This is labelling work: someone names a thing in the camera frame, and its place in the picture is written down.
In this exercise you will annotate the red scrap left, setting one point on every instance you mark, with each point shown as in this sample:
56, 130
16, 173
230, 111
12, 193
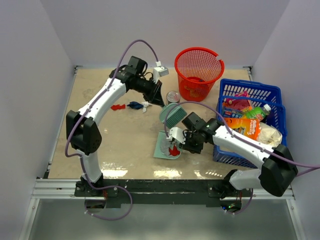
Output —
116, 107

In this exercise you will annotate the red scrap centre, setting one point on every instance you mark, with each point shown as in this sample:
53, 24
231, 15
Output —
174, 151

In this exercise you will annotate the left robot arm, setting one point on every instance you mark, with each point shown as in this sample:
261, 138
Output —
82, 126

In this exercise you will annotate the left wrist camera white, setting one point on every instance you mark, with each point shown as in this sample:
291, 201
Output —
158, 72

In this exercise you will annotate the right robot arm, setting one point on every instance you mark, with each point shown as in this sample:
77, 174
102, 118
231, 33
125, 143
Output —
274, 166

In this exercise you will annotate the red scrap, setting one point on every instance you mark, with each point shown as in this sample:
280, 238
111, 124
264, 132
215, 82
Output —
116, 107
174, 151

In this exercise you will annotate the pink packet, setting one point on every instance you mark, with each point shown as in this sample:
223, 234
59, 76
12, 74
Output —
242, 105

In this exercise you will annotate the blue toothpaste box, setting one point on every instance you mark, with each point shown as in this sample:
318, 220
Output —
231, 113

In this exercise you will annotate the green drink bottle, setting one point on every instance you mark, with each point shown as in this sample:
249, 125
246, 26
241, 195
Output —
258, 113

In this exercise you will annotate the white paper scrap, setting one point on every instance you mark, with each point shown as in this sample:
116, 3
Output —
145, 105

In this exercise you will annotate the blue scrap near bin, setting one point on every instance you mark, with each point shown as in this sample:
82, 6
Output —
135, 105

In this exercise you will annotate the orange razor package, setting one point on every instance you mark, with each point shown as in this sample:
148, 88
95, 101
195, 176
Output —
247, 127

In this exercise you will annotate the crumpled beige bag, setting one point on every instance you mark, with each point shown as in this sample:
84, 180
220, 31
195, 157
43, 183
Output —
269, 135

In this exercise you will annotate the large grey paper scrap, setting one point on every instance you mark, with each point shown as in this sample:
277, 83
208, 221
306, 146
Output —
164, 146

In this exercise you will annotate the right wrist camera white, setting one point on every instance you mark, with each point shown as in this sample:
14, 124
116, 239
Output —
176, 134

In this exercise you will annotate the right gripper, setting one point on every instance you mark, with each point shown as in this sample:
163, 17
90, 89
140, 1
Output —
187, 146

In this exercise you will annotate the blue plastic basket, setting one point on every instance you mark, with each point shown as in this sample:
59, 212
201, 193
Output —
259, 94

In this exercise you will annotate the teal dustpan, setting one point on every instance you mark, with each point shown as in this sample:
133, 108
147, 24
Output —
157, 152

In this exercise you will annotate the teal hand brush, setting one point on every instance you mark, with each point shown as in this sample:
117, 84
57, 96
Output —
172, 114

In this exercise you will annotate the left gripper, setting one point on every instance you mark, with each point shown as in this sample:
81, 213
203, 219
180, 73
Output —
155, 96

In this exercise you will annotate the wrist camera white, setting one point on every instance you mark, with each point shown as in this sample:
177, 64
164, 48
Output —
176, 134
158, 72

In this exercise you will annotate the tin food can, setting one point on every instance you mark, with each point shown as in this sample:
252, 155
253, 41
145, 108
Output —
173, 97

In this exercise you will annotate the red mesh waste basket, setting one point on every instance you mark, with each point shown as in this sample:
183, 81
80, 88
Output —
197, 68

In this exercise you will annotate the black base frame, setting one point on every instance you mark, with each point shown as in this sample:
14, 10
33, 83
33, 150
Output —
160, 192

